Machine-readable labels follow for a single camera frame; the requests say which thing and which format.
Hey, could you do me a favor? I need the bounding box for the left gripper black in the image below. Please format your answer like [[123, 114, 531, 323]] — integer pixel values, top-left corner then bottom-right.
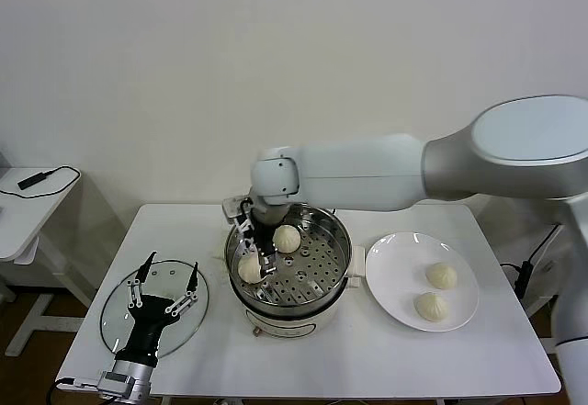
[[113, 251, 200, 365]]

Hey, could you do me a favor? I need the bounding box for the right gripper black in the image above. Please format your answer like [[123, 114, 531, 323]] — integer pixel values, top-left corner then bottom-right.
[[232, 211, 281, 287]]

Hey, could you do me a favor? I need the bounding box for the white steamed baozi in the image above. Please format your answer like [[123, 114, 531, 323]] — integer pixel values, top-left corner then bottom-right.
[[413, 292, 450, 322], [237, 253, 264, 286], [272, 224, 302, 253], [425, 262, 458, 290]]

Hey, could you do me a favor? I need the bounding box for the round glass pot lid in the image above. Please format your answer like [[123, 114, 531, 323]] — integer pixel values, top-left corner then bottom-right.
[[99, 260, 210, 361]]

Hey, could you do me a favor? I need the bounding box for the stainless steel steamer basket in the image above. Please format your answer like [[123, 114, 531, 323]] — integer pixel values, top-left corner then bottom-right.
[[223, 199, 353, 308]]

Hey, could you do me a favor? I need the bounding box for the stainless steel steamer pot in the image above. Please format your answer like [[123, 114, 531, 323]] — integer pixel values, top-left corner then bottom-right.
[[209, 230, 367, 338]]

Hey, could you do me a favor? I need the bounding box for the white round plate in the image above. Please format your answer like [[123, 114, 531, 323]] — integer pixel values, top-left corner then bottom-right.
[[364, 231, 480, 332]]

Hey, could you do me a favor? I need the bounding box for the white side table with adapter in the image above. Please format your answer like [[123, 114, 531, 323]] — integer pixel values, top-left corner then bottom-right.
[[0, 167, 96, 358]]

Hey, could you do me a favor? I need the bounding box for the black power adapter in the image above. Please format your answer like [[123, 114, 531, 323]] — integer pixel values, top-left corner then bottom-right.
[[17, 173, 50, 191]]

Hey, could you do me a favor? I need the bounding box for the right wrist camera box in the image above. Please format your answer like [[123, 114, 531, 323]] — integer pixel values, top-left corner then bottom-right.
[[222, 197, 254, 230]]

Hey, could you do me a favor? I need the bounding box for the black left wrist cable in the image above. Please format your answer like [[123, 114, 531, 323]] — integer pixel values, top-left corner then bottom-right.
[[45, 376, 102, 405]]

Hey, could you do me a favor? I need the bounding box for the black adapter cable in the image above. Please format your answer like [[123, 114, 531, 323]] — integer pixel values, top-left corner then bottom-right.
[[0, 165, 82, 202]]

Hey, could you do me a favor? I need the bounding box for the black cable with plug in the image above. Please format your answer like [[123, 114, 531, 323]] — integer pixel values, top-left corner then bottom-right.
[[499, 225, 560, 300]]

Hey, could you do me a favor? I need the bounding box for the white cable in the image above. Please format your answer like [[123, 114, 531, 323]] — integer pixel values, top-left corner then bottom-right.
[[535, 225, 565, 264]]

